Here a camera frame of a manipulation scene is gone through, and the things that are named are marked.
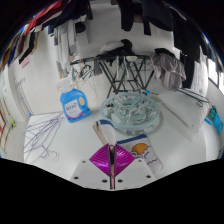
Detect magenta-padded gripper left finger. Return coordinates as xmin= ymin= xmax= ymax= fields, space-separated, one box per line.
xmin=69 ymin=143 xmax=113 ymax=190

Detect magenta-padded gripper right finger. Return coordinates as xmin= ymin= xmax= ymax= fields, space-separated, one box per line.
xmin=112 ymin=143 xmax=157 ymax=190

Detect cartoon print towel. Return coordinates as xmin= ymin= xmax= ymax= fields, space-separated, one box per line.
xmin=92 ymin=119 xmax=164 ymax=189

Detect round pale green clip hanger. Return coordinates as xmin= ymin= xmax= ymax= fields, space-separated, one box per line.
xmin=100 ymin=92 xmax=162 ymax=135

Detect blue detergent bottle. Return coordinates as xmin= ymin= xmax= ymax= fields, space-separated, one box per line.
xmin=57 ymin=79 xmax=92 ymax=124

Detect black folding drying rack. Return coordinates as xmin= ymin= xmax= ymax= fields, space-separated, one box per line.
xmin=70 ymin=54 xmax=158 ymax=98

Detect teal bags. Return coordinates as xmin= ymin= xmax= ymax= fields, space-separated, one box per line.
xmin=208 ymin=105 xmax=224 ymax=134

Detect grey garment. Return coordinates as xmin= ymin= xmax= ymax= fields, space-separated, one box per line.
xmin=149 ymin=48 xmax=187 ymax=91

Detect white garment pile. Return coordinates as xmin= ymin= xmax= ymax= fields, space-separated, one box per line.
xmin=99 ymin=39 xmax=134 ymax=56

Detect white hanging garments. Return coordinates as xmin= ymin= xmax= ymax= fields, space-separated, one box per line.
xmin=53 ymin=19 xmax=79 ymax=79

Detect row of hanging clothes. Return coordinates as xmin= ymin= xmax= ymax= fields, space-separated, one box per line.
xmin=0 ymin=19 xmax=38 ymax=68

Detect black hanging garments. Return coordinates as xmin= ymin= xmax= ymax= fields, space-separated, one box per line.
xmin=116 ymin=0 xmax=174 ymax=36

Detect red hanging shirt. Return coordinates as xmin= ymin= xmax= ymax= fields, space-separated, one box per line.
xmin=25 ymin=0 xmax=64 ymax=33

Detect purple wire clothes hangers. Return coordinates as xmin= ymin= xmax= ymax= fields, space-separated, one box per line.
xmin=22 ymin=111 xmax=66 ymax=164

